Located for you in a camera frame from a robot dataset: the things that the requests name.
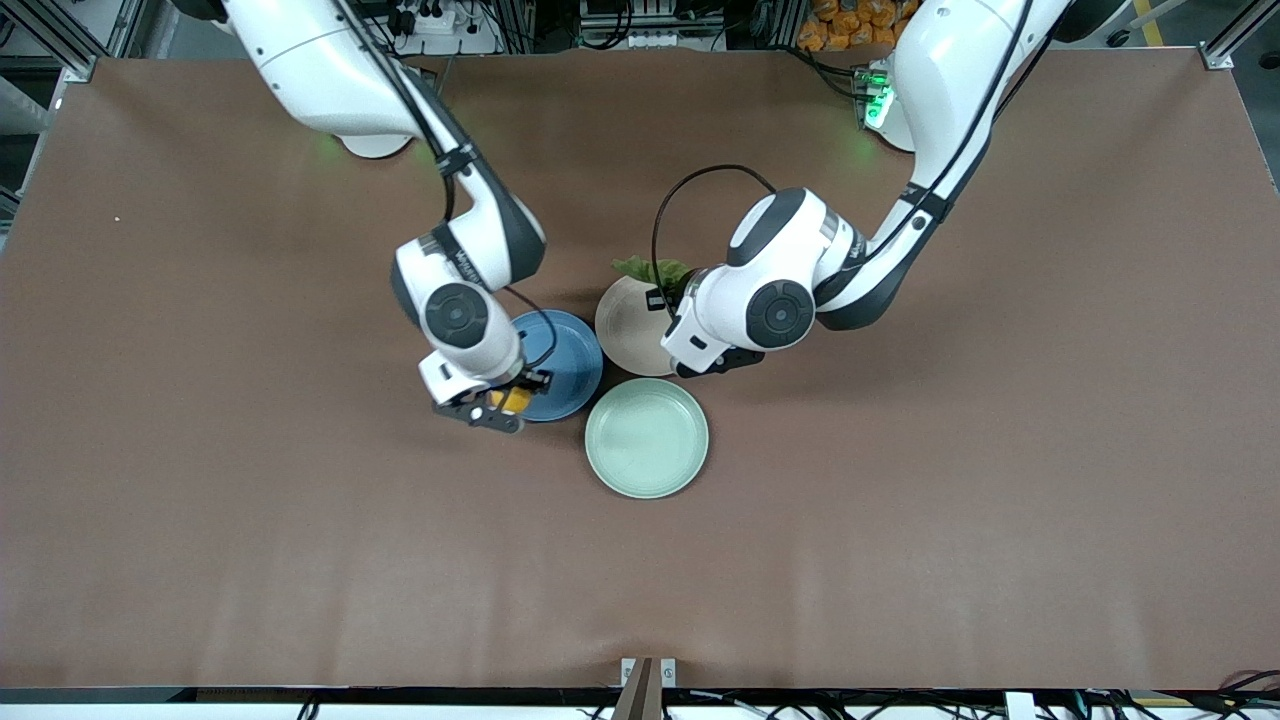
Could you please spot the green lettuce leaf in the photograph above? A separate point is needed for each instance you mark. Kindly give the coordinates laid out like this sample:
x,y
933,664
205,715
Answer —
x,y
655,270

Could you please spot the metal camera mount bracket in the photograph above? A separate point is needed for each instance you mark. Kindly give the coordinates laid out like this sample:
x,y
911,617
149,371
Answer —
x,y
648,685

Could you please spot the light green plate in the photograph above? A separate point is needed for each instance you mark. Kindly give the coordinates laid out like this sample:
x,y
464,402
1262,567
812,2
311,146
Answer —
x,y
647,438

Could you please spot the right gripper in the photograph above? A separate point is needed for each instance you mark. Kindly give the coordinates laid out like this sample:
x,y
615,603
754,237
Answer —
x,y
528,381

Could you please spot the bag of orange fruits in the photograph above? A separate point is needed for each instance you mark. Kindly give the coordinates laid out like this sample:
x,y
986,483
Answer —
x,y
850,25

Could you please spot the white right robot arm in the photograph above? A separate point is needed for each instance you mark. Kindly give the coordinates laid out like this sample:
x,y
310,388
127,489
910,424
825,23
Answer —
x,y
350,80

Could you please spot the blue plate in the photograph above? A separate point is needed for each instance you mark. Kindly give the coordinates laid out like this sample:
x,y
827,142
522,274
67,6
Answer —
x,y
565,365

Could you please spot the aluminium frame post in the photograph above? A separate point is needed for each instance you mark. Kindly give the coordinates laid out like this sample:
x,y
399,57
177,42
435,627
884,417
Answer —
x,y
75,45
1235,35

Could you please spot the beige plate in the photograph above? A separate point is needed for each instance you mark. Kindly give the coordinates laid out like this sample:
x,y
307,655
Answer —
x,y
630,330

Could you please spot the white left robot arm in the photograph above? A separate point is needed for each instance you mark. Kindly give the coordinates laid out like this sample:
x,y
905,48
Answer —
x,y
950,100

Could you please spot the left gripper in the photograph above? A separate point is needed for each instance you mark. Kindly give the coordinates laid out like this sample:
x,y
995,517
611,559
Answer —
x,y
667,299

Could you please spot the white power strip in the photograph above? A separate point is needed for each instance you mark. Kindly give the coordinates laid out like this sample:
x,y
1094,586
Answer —
x,y
440,25

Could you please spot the yellow lemon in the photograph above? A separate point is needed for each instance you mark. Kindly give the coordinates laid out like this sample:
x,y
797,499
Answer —
x,y
513,400

